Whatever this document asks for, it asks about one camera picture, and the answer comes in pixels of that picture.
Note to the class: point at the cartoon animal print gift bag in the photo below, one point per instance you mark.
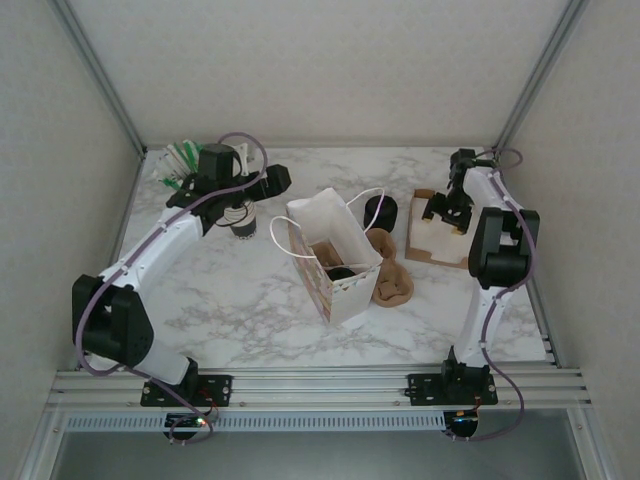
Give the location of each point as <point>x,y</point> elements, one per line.
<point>350,300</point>

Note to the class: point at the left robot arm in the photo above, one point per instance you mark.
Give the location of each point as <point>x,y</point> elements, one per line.
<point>150,255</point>

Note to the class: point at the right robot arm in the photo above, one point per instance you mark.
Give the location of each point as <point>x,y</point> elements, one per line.
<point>482,310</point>

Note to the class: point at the green white wrapped straw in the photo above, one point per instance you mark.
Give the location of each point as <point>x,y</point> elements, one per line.
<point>189,150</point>
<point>175,152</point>

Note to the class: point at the white paper napkins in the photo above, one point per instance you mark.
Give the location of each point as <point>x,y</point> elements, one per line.
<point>430,240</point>

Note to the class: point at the brown cardboard box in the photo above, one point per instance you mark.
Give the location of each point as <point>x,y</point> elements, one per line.
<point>417,257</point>

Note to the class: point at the black cup lid stack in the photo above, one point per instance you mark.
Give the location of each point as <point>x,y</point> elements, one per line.
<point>380,212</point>

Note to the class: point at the small controller board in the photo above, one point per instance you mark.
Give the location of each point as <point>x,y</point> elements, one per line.
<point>187,422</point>
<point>462,419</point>

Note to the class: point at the aluminium side rail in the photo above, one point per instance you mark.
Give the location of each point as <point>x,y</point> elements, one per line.
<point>129,192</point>
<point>539,310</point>

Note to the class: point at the aluminium frame post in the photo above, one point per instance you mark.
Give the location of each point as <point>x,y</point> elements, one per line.
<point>539,75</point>
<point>106,80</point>

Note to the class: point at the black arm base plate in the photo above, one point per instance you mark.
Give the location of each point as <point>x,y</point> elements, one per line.
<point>220,390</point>
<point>425,390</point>

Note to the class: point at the wide aluminium base rail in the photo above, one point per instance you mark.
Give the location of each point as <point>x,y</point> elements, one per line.
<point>320,387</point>

